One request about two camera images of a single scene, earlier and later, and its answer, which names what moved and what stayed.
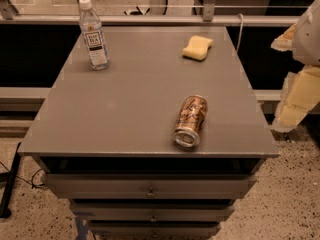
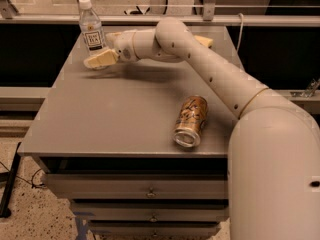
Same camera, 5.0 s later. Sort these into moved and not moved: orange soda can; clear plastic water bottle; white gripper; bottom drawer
Moved: white gripper
Not moved: orange soda can; clear plastic water bottle; bottom drawer
